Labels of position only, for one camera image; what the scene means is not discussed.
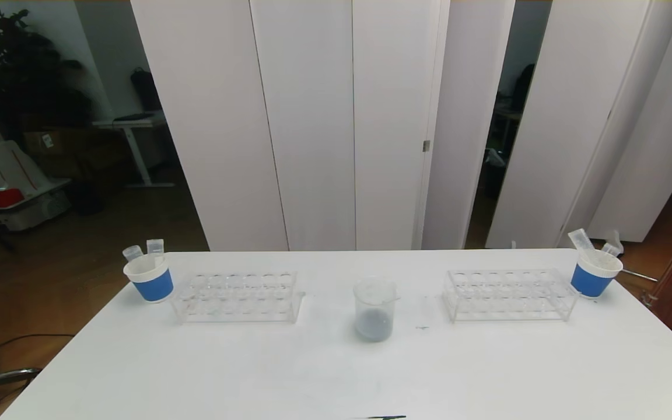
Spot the clear glass beaker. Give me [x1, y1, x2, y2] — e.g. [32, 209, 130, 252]
[353, 277, 401, 342]

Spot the clear acrylic test tube rack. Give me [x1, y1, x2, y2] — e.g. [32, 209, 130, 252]
[171, 269, 305, 323]
[443, 268, 580, 321]

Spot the white folding partition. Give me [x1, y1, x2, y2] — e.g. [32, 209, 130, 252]
[485, 0, 672, 249]
[131, 0, 450, 251]

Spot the white angled partition panel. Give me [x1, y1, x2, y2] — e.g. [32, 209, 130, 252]
[422, 0, 516, 250]

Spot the blue white paper cup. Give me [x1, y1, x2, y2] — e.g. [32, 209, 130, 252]
[124, 255, 174, 303]
[570, 250, 624, 299]

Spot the white background desk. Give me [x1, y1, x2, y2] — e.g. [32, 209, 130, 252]
[92, 111, 174, 188]

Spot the black bag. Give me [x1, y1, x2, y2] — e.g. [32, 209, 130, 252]
[131, 66, 163, 113]

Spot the white partition foot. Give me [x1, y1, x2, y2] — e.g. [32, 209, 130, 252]
[558, 229, 625, 256]

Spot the cardboard box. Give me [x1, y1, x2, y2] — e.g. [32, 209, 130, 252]
[23, 129, 80, 157]

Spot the white machine base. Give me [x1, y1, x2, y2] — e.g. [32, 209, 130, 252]
[0, 140, 73, 231]

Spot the dark potted plant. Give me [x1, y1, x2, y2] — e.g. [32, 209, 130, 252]
[0, 0, 95, 141]

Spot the black floor cable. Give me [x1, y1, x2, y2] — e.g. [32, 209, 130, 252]
[0, 332, 75, 374]

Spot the metal chair frame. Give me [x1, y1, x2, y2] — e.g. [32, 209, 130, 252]
[0, 366, 42, 393]

